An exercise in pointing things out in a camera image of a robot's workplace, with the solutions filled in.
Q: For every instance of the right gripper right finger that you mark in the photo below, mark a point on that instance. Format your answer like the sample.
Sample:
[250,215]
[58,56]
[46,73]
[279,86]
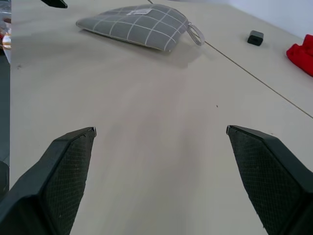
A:
[274,176]

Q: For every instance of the crumpled red cloth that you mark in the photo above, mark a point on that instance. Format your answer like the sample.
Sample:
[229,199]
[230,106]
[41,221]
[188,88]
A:
[302,56]

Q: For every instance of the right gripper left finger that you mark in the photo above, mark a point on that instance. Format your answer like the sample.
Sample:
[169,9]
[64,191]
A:
[49,186]

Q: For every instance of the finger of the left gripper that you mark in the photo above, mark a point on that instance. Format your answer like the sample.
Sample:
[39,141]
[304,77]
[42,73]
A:
[55,3]

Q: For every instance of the small black box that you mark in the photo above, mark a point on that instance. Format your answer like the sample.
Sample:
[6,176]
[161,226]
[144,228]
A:
[255,37]

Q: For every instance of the grey checked cloth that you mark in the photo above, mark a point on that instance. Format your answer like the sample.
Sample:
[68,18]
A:
[137,27]

